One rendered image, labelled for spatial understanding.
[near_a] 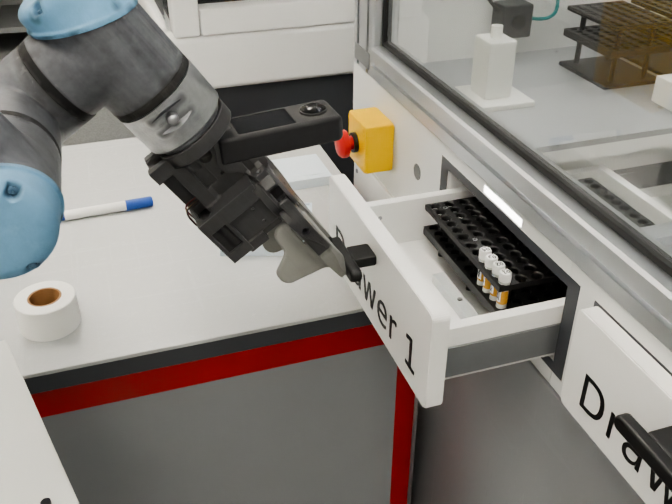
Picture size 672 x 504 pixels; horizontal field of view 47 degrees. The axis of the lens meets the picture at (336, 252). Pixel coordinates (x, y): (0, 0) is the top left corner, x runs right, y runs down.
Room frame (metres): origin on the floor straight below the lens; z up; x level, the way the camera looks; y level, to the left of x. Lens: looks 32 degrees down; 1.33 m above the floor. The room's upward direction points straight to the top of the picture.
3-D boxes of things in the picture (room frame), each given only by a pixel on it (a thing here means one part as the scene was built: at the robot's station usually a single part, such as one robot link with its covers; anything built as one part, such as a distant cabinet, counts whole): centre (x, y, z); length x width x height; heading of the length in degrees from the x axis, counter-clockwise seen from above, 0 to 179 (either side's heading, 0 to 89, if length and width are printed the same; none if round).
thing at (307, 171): (1.12, 0.08, 0.77); 0.13 x 0.09 x 0.02; 109
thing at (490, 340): (0.73, -0.24, 0.86); 0.40 x 0.26 x 0.06; 108
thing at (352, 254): (0.66, -0.02, 0.91); 0.07 x 0.04 x 0.01; 18
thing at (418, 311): (0.67, -0.05, 0.87); 0.29 x 0.02 x 0.11; 18
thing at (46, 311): (0.74, 0.34, 0.78); 0.07 x 0.07 x 0.04
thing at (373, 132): (1.01, -0.05, 0.88); 0.07 x 0.05 x 0.07; 18
